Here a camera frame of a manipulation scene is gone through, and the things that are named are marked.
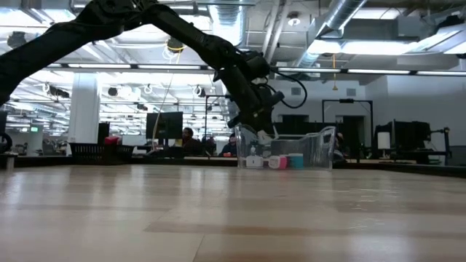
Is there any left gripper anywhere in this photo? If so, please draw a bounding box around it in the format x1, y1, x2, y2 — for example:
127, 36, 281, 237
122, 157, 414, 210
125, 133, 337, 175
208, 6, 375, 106
221, 65, 275, 137

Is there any small white cube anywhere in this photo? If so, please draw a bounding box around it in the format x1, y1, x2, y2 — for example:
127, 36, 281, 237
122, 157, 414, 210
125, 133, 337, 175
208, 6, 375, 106
245, 155, 264, 169

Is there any teal and white cube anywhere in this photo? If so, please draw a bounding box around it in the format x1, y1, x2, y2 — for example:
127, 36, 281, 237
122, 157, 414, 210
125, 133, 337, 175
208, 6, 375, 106
288, 153, 304, 170

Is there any person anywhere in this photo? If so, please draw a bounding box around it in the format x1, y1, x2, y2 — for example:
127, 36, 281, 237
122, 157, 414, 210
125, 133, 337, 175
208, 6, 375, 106
218, 132, 240, 158
181, 127, 205, 158
333, 131, 349, 164

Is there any clear plastic bin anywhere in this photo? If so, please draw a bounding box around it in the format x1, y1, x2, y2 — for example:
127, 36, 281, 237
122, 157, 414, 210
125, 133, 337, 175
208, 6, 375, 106
234, 123, 338, 172

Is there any yellow hanging pendant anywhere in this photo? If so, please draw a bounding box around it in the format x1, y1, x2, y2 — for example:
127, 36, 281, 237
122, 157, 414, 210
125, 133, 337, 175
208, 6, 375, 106
330, 53, 339, 92

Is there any black computer monitor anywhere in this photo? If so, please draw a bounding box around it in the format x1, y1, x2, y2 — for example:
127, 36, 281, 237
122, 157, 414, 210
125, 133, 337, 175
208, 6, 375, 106
145, 111, 184, 140

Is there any white cylinder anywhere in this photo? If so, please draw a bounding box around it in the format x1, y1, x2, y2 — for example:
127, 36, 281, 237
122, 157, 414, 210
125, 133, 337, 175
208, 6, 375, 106
377, 131, 391, 151

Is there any ceiling light strip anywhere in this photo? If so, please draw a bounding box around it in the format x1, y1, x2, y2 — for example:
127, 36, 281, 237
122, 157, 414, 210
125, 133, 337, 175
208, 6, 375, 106
276, 66, 466, 77
47, 63, 216, 71

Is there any black equipment rig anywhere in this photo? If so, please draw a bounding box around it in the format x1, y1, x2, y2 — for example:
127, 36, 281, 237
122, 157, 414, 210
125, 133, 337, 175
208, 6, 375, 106
374, 120, 453, 165

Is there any black tall panel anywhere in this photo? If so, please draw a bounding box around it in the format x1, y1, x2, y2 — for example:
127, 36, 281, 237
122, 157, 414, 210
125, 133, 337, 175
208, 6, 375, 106
97, 122, 111, 145

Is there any black mesh basket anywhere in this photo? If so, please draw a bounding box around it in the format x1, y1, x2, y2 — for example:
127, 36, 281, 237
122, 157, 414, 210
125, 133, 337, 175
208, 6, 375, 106
68, 142, 135, 165

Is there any white building column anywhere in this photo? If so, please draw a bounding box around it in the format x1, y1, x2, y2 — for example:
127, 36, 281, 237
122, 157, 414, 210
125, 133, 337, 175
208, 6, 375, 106
67, 72, 101, 145

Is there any black wheel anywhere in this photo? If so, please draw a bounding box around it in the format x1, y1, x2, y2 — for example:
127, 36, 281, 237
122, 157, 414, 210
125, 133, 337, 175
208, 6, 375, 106
0, 132, 14, 154

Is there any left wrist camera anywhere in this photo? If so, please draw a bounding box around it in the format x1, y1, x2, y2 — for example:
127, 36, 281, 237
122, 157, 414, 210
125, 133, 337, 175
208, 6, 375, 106
267, 90, 285, 108

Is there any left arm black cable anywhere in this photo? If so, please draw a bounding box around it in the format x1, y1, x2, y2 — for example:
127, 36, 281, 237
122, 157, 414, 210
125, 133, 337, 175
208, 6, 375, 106
267, 68, 309, 110

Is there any black metal rig frame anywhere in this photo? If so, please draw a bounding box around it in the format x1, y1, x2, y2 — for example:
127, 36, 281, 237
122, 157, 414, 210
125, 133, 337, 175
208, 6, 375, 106
321, 98, 374, 161
204, 94, 234, 143

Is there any silver ventilation duct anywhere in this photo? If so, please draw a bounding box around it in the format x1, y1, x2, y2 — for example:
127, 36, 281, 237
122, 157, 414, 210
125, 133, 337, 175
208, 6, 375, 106
294, 0, 367, 68
209, 2, 245, 47

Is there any yellow hanging cord reel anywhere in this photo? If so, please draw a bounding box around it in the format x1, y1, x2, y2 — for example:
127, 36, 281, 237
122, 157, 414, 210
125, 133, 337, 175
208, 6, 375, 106
151, 36, 187, 147

